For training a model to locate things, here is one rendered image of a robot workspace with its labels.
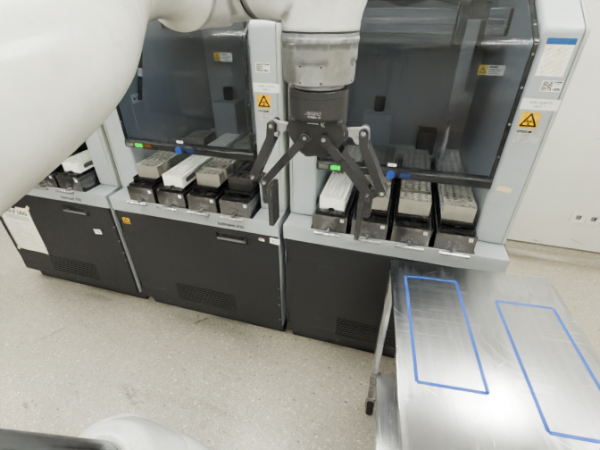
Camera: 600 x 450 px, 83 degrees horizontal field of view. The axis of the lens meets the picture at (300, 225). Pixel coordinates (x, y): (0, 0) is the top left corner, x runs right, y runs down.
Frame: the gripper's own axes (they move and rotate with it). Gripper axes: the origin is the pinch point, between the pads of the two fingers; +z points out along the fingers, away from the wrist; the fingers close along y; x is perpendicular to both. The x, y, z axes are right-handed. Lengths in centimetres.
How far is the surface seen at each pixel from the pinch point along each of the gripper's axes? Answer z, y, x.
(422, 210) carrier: 35, 23, 74
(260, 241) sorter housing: 57, -40, 66
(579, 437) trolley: 38, 51, 0
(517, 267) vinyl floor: 120, 101, 168
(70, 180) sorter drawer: 41, -134, 66
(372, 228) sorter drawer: 42, 7, 66
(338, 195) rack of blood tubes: 34, -8, 74
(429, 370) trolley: 37.9, 24.6, 6.8
